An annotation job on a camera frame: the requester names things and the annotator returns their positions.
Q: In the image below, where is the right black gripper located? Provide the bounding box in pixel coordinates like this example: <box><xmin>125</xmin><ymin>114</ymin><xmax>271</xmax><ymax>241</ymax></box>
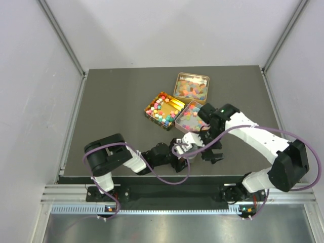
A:
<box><xmin>194</xmin><ymin>126</ymin><xmax>225</xmax><ymax>164</ymax></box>

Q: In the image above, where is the clear plastic jar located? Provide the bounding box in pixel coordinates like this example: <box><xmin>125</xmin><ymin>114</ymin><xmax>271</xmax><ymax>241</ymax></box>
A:
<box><xmin>187</xmin><ymin>145</ymin><xmax>199</xmax><ymax>163</ymax></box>

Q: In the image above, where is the gold tin of pastel gummies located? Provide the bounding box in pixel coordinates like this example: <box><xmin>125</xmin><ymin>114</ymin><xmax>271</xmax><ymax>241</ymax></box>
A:
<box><xmin>173</xmin><ymin>72</ymin><xmax>210</xmax><ymax>105</ymax></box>

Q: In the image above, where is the gold tin of star candies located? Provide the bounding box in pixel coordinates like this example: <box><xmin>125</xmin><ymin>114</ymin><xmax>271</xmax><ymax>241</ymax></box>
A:
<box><xmin>144</xmin><ymin>92</ymin><xmax>186</xmax><ymax>131</ymax></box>

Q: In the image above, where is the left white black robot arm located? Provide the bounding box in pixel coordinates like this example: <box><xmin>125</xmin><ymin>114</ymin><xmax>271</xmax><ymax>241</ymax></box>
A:
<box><xmin>83</xmin><ymin>133</ymin><xmax>189</xmax><ymax>201</ymax></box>

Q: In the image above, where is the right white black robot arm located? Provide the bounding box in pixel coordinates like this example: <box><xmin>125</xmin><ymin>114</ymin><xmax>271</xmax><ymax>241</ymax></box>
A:
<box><xmin>198</xmin><ymin>103</ymin><xmax>309</xmax><ymax>202</ymax></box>

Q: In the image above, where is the pink tin of bright gummies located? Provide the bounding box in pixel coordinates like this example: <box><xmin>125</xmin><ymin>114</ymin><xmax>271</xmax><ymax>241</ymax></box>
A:
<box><xmin>175</xmin><ymin>101</ymin><xmax>208</xmax><ymax>133</ymax></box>

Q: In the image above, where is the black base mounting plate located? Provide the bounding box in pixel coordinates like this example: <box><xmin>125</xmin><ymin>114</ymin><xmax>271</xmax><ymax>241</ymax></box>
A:
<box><xmin>86</xmin><ymin>184</ymin><xmax>266</xmax><ymax>203</ymax></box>

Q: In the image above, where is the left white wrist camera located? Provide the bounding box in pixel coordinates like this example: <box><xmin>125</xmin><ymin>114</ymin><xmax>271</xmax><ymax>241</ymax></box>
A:
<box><xmin>174</xmin><ymin>139</ymin><xmax>187</xmax><ymax>155</ymax></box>

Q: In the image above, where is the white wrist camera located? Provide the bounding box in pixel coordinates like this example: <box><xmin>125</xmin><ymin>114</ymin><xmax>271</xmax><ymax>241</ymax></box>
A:
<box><xmin>174</xmin><ymin>139</ymin><xmax>187</xmax><ymax>155</ymax></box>
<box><xmin>182</xmin><ymin>132</ymin><xmax>205</xmax><ymax>147</ymax></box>

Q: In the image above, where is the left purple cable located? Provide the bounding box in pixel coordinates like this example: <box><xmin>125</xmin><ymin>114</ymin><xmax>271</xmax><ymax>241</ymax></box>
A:
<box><xmin>83</xmin><ymin>142</ymin><xmax>191</xmax><ymax>220</ymax></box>

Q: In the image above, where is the purple cable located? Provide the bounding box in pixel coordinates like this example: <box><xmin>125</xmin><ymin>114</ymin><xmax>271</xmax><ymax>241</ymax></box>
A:
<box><xmin>171</xmin><ymin>125</ymin><xmax>322</xmax><ymax>220</ymax></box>
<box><xmin>83</xmin><ymin>142</ymin><xmax>191</xmax><ymax>220</ymax></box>

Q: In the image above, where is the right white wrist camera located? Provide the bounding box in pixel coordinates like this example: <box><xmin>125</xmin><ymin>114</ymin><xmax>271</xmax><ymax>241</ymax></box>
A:
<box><xmin>182</xmin><ymin>132</ymin><xmax>205</xmax><ymax>147</ymax></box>

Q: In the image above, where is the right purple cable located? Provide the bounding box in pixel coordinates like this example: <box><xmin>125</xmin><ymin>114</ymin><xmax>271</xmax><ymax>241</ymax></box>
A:
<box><xmin>171</xmin><ymin>125</ymin><xmax>322</xmax><ymax>220</ymax></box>

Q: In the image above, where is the aluminium front rail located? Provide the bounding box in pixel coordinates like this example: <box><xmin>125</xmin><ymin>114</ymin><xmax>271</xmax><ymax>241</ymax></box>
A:
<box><xmin>40</xmin><ymin>185</ymin><xmax>316</xmax><ymax>217</ymax></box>

